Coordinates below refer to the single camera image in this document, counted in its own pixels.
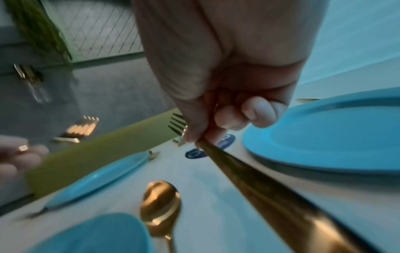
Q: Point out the green upholstered bench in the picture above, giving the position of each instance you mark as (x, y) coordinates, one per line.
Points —
(93, 153)

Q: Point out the person's left hand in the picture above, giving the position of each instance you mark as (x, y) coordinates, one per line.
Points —
(12, 158)

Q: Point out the round purple sticker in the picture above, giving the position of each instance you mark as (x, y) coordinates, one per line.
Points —
(195, 154)

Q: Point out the green leafy plant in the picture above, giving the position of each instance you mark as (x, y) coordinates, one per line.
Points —
(37, 29)

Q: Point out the white table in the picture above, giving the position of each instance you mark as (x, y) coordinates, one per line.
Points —
(218, 222)

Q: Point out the person's right hand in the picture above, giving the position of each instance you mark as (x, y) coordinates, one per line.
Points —
(218, 37)

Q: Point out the pale window blind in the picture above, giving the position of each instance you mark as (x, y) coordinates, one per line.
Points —
(359, 37)

